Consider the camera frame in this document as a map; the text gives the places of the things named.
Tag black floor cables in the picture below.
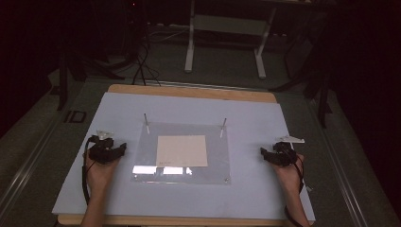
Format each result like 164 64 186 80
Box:
131 37 163 87

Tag metal floor rail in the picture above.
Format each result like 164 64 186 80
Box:
0 121 64 216
306 97 370 227

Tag black rectangular floor bracket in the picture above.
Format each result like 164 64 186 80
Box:
63 110 88 124

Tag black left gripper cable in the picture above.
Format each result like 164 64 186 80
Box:
81 135 96 206

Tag white metal desk frame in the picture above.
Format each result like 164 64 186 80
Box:
183 0 279 80

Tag person's right hand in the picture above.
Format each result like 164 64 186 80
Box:
270 153 306 197

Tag white floor cable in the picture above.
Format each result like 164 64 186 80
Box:
147 22 191 44

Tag person's left hand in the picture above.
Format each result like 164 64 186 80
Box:
83 151 123 193

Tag clear acrylic photo frame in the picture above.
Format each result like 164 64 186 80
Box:
130 120 232 186

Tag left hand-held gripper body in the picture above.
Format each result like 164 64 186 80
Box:
87 129 120 165

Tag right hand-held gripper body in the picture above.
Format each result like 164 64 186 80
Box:
271 134 306 167

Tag white board mat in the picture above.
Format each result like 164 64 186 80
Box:
51 91 317 222

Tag dark metal stand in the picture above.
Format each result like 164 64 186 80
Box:
56 46 127 112
268 37 335 130

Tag wooden table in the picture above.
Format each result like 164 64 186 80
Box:
57 83 285 227

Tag paper photo print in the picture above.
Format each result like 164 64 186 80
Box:
155 134 209 168

